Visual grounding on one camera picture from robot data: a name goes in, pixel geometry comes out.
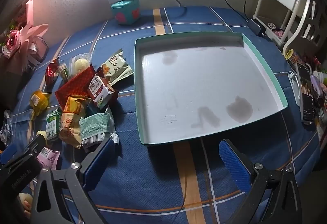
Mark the blue plaid bedsheet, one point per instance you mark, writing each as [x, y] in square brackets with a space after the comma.
[153, 183]

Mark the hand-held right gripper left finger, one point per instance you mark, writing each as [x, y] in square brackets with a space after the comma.
[99, 160]

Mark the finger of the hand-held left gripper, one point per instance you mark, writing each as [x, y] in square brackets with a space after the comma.
[6, 153]
[33, 146]

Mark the purple plastic case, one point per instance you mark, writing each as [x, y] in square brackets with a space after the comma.
[318, 84]

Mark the small pink flower bunch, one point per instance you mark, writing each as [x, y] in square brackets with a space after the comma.
[315, 61]

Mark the large red patterned packet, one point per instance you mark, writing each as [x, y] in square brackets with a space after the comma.
[74, 86]

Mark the pink item in rack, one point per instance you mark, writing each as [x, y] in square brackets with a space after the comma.
[278, 32]

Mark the yellow candy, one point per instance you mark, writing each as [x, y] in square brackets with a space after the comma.
[38, 101]

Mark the dark grey charger adapter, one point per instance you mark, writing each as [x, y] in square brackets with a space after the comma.
[256, 26]

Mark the person's left hand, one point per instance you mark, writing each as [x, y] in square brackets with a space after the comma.
[25, 199]

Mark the teal-rimmed white cardboard tray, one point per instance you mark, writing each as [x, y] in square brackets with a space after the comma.
[191, 86]

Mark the pink snack packet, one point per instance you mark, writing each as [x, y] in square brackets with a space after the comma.
[49, 157]

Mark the teal cube box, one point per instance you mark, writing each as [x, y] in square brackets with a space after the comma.
[125, 13]

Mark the yellow orange snack packet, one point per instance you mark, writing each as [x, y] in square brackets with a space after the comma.
[71, 121]

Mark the small shiny candy packet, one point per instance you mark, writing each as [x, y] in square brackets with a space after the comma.
[63, 71]

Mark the colourful patterned tube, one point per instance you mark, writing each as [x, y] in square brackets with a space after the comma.
[293, 55]

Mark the dark green snack packet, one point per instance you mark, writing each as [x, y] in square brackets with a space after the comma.
[53, 124]

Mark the red white biscuit packet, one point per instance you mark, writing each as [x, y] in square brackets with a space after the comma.
[99, 92]

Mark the clear plastic gift box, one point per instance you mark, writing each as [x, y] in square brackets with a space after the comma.
[38, 47]

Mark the beige green snack packet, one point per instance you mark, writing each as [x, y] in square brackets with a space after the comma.
[115, 66]

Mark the white round lid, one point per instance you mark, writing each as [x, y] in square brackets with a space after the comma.
[320, 75]

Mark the clear yellow pastry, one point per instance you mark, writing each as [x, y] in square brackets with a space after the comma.
[79, 64]

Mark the white round wheel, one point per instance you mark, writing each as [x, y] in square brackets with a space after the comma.
[270, 25]

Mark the green striped white packet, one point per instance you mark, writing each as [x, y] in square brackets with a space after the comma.
[94, 128]

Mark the blue white packet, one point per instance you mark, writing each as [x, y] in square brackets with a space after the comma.
[5, 129]

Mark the pale yellow snack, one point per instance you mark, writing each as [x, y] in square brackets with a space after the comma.
[42, 134]

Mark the small red snack packet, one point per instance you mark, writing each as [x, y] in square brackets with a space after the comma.
[51, 71]

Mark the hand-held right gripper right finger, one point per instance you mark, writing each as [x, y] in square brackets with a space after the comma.
[233, 165]

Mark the black smartphone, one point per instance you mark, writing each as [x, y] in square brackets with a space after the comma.
[306, 96]

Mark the white phone stand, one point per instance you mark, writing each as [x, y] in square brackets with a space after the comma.
[293, 86]

